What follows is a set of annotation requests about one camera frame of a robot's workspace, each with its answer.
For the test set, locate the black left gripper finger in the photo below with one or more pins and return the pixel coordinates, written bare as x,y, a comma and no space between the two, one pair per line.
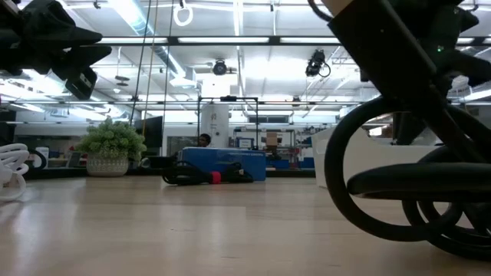
80,59
57,27

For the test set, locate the black slanted bar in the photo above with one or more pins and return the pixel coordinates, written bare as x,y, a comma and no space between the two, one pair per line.
376,50

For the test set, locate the green plant in white pot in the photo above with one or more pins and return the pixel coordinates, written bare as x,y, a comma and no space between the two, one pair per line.
111,142

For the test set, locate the black monitor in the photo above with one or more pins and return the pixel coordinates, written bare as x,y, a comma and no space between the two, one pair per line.
151,132

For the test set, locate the person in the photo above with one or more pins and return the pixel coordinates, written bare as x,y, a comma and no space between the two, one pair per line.
205,140

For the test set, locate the white building column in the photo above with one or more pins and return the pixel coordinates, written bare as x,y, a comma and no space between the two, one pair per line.
215,122

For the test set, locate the white plastic bin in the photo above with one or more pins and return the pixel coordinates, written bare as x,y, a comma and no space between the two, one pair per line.
364,157

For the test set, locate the blue cardboard box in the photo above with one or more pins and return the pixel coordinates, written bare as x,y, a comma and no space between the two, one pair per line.
230,157

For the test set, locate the brown cardboard box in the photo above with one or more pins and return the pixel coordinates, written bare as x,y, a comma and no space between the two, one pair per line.
271,138

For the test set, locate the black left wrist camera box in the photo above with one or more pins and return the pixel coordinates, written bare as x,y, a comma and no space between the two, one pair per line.
81,85

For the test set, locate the black table frame rail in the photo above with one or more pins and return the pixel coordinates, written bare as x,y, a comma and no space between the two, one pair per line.
57,173

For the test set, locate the black ceiling camera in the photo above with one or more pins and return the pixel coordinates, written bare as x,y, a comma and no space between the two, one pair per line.
219,67
315,63

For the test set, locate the black overhead frame beam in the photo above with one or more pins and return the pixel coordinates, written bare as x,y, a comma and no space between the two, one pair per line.
274,40

